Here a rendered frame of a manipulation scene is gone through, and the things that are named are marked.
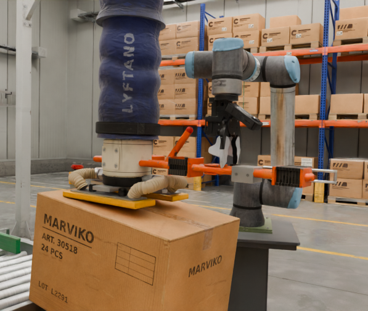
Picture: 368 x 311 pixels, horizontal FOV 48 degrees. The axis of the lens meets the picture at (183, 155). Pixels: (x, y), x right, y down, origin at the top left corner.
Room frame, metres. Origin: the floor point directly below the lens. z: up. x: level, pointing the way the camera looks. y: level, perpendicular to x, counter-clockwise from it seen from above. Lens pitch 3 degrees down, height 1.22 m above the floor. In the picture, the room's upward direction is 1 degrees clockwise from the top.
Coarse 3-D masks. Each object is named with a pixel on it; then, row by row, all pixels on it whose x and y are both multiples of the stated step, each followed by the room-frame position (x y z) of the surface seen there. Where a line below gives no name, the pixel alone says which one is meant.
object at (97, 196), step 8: (64, 192) 1.41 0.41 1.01; (72, 192) 1.40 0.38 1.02; (80, 192) 1.39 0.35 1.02; (88, 192) 1.38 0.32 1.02; (96, 192) 1.38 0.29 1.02; (104, 192) 1.39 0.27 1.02; (120, 192) 1.31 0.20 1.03; (88, 200) 1.34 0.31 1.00; (96, 200) 1.32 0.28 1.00; (104, 200) 1.30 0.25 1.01; (112, 200) 1.28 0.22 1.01; (120, 200) 1.27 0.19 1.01; (128, 200) 1.26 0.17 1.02; (136, 200) 1.27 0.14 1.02; (144, 200) 1.28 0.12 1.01; (152, 200) 1.30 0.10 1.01; (136, 208) 1.23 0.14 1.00
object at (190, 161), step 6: (180, 156) 1.33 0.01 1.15; (168, 162) 1.28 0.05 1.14; (174, 162) 1.26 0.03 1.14; (180, 162) 1.25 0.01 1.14; (186, 162) 1.24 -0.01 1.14; (192, 162) 1.25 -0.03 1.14; (198, 162) 1.28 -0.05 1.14; (168, 168) 1.29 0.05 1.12; (174, 168) 1.27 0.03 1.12; (180, 168) 1.26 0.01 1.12; (186, 168) 1.25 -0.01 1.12; (168, 174) 1.28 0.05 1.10; (174, 174) 1.26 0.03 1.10; (180, 174) 1.25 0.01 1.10; (186, 174) 1.24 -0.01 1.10; (192, 174) 1.26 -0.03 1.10; (198, 174) 1.28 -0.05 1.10
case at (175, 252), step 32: (64, 224) 1.34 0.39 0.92; (96, 224) 1.25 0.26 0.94; (128, 224) 1.18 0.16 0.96; (160, 224) 1.22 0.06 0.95; (192, 224) 1.26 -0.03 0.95; (224, 224) 1.32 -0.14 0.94; (32, 256) 1.45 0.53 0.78; (64, 256) 1.34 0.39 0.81; (96, 256) 1.25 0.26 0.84; (128, 256) 1.17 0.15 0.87; (160, 256) 1.11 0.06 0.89; (192, 256) 1.19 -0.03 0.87; (224, 256) 1.35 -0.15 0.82; (32, 288) 1.45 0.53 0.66; (64, 288) 1.34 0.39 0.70; (96, 288) 1.25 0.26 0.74; (128, 288) 1.17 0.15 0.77; (160, 288) 1.10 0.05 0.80; (192, 288) 1.21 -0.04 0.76; (224, 288) 1.39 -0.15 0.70
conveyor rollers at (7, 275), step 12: (0, 252) 2.25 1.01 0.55; (24, 252) 2.27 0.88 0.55; (0, 264) 2.05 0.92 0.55; (12, 264) 2.10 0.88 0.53; (24, 264) 2.06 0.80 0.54; (0, 276) 1.87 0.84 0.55; (12, 276) 1.91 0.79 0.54; (24, 276) 1.87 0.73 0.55; (0, 288) 1.76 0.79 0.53; (12, 288) 1.73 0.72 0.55; (24, 288) 1.76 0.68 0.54; (0, 300) 1.60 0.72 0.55; (12, 300) 1.62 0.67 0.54; (24, 300) 1.65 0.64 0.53
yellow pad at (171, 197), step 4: (112, 192) 1.54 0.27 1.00; (116, 192) 1.53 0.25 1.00; (176, 192) 1.45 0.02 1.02; (180, 192) 1.46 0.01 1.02; (144, 196) 1.45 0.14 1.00; (148, 196) 1.44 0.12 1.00; (152, 196) 1.43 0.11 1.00; (156, 196) 1.42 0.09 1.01; (160, 196) 1.41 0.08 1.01; (164, 196) 1.40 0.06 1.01; (168, 196) 1.39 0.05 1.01; (172, 196) 1.39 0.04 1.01; (176, 196) 1.40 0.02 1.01; (180, 196) 1.42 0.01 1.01; (184, 196) 1.44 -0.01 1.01; (188, 196) 1.46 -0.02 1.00; (164, 200) 1.40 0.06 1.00; (168, 200) 1.39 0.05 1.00; (172, 200) 1.38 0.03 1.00; (176, 200) 1.40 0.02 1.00; (180, 200) 1.42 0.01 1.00
